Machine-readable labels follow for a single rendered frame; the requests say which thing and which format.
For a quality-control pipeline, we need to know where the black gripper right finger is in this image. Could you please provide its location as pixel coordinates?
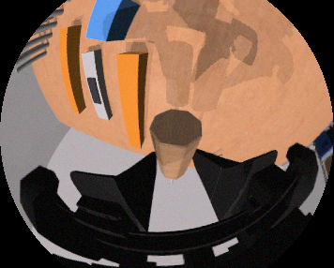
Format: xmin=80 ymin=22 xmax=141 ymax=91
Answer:
xmin=192 ymin=148 xmax=278 ymax=220

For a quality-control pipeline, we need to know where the white flat bar with dark grey inlay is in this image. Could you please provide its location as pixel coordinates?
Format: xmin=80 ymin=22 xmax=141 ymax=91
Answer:
xmin=81 ymin=49 xmax=112 ymax=120

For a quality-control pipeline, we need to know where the blue block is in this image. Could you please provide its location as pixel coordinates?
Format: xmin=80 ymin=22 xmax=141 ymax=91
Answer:
xmin=86 ymin=0 xmax=140 ymax=42

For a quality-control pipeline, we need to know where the hook tool with brown handle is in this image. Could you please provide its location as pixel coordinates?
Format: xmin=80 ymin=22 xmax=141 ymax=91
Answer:
xmin=149 ymin=110 xmax=202 ymax=186

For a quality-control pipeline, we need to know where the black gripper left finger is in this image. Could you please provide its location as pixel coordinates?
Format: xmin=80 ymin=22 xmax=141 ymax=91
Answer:
xmin=70 ymin=152 xmax=157 ymax=232

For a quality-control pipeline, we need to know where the orange long bar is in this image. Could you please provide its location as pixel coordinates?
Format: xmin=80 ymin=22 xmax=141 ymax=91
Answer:
xmin=116 ymin=52 xmax=148 ymax=149
xmin=59 ymin=24 xmax=86 ymax=114

